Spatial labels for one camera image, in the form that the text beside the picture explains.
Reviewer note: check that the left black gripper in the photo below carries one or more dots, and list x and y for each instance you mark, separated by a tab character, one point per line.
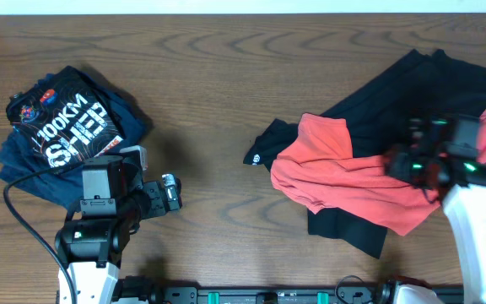
159	198

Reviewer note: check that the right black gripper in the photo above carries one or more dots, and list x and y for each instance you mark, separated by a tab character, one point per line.
396	160

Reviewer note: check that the black t-shirt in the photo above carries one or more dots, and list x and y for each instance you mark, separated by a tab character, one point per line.
375	115

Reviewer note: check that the red t-shirt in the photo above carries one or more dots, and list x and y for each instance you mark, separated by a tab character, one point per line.
319	170

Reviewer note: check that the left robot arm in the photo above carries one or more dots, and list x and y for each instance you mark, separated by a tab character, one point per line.
91	248

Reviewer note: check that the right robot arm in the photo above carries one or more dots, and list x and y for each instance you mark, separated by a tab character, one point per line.
464	205

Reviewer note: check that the black printed folded shirt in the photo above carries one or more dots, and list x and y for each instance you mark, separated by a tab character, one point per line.
64	119

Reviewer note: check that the navy blue folded shirt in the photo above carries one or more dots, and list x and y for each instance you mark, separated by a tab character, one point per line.
31	173

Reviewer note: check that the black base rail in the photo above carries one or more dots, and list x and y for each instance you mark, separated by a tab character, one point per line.
347	290

